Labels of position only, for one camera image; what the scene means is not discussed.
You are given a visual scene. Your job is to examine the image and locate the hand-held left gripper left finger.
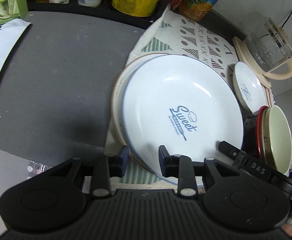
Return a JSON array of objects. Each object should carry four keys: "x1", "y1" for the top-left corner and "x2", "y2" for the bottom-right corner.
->
[{"x1": 47, "y1": 145, "x2": 129, "y2": 198}]

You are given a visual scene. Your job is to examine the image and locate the white snack pouch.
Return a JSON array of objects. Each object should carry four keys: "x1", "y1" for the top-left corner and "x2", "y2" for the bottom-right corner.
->
[{"x1": 0, "y1": 19, "x2": 33, "y2": 102}]

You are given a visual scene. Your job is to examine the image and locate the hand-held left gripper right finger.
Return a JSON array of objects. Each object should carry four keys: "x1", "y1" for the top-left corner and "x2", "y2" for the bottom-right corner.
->
[{"x1": 158, "y1": 145, "x2": 238, "y2": 198}]

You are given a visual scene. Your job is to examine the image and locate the cream kettle base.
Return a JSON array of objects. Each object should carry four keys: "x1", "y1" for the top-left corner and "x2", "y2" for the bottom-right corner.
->
[{"x1": 232, "y1": 36, "x2": 273, "y2": 89}]

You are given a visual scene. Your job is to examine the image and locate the black metal shelf rack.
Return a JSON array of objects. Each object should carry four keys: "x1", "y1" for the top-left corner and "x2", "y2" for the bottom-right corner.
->
[{"x1": 26, "y1": 0, "x2": 179, "y2": 30}]

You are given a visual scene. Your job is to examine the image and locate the pale green bowl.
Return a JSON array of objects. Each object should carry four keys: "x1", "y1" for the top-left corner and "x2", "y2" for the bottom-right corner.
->
[
  {"x1": 264, "y1": 104, "x2": 292, "y2": 175},
  {"x1": 258, "y1": 106, "x2": 268, "y2": 163}
]

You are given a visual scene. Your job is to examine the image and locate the large white flower print plate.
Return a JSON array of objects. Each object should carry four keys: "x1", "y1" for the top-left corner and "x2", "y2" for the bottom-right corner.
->
[{"x1": 111, "y1": 53, "x2": 169, "y2": 178}]

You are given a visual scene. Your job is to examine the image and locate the orange juice bottle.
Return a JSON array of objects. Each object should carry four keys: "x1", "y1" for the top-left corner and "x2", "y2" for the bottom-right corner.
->
[{"x1": 178, "y1": 0, "x2": 238, "y2": 22}]

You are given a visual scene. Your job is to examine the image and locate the patterned fringed table mat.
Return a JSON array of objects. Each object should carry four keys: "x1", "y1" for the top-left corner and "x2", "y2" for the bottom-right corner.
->
[{"x1": 103, "y1": 6, "x2": 275, "y2": 189}]

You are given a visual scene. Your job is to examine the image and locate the small white blue print plate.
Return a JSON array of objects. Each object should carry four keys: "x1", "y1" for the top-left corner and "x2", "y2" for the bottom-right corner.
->
[{"x1": 232, "y1": 61, "x2": 268, "y2": 115}]

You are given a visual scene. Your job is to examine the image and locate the white plate with blue print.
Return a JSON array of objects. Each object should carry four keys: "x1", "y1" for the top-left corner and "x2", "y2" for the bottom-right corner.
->
[{"x1": 123, "y1": 54, "x2": 244, "y2": 188}]

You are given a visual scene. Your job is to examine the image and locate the glass kettle with cream handle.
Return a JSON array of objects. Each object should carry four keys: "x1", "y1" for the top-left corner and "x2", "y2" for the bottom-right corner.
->
[{"x1": 245, "y1": 17, "x2": 292, "y2": 80}]

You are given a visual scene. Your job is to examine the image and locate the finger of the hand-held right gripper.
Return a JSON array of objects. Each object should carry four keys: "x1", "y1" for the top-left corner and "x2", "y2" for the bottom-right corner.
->
[{"x1": 218, "y1": 141, "x2": 248, "y2": 171}]

